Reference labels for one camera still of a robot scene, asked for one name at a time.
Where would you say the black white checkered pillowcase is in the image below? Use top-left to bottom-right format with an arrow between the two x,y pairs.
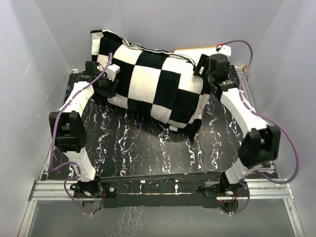
90,30 -> 210,138

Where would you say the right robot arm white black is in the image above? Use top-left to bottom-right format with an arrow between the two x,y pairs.
194,54 -> 281,196

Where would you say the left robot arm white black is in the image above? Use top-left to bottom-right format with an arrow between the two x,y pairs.
49,61 -> 120,197

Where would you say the small whiteboard with wooden frame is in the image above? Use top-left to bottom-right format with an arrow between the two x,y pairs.
174,46 -> 217,56

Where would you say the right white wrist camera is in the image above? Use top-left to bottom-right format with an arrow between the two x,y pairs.
216,43 -> 232,59

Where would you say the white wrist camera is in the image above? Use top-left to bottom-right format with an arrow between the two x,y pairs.
105,64 -> 120,81
216,43 -> 232,59

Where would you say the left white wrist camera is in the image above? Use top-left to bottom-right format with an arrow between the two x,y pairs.
105,64 -> 120,81

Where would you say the aluminium frame rail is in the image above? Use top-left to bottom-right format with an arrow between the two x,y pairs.
18,66 -> 306,237

